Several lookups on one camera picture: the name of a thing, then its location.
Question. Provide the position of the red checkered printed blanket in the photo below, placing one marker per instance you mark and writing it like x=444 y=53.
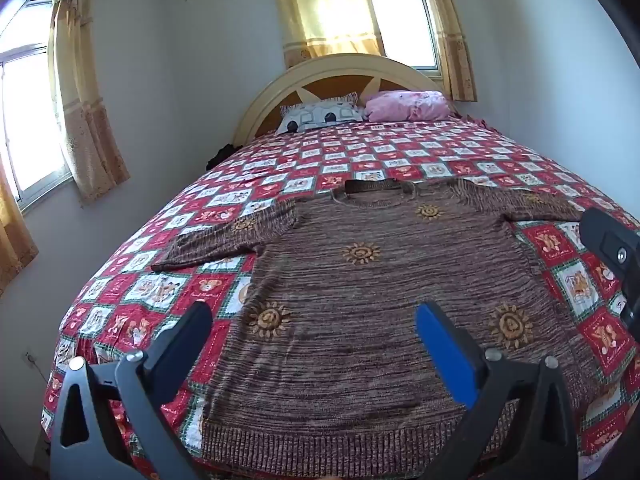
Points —
x=165 y=290

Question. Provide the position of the brown knitted sweater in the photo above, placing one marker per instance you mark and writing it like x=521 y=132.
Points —
x=350 y=300

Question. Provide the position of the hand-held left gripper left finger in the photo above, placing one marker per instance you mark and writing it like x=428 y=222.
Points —
x=192 y=332

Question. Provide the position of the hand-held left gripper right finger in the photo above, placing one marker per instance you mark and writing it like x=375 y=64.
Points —
x=445 y=350

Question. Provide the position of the cream wooden bed headboard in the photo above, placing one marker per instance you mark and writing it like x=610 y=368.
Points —
x=330 y=72

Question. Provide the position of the large side window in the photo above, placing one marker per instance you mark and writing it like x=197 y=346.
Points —
x=30 y=120

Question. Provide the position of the white black patterned pillow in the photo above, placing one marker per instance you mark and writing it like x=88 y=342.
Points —
x=320 y=115

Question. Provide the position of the pink pillow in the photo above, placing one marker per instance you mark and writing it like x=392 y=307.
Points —
x=405 y=105

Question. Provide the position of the window behind headboard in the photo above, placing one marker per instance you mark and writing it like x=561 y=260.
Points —
x=402 y=20

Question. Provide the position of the dark object beside bed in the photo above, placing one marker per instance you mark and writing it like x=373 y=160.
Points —
x=220 y=156

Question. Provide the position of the white wall socket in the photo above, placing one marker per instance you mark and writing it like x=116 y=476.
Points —
x=27 y=358

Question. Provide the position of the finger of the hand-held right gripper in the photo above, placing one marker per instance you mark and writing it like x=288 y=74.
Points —
x=607 y=237

